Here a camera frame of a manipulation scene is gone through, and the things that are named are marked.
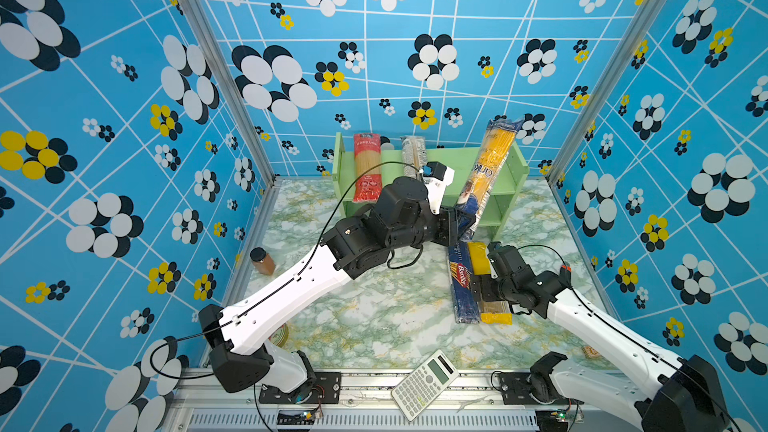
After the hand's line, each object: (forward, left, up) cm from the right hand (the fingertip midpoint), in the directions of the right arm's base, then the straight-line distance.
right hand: (486, 283), depth 83 cm
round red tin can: (-13, +57, -4) cm, 58 cm away
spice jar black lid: (+7, +66, +4) cm, 67 cm away
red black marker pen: (+8, -28, -8) cm, 30 cm away
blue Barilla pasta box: (-3, +6, -4) cm, 8 cm away
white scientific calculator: (-26, +21, -6) cm, 34 cm away
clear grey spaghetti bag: (+29, +20, +23) cm, 42 cm away
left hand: (-2, +10, +33) cm, 35 cm away
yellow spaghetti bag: (-6, -1, -5) cm, 8 cm away
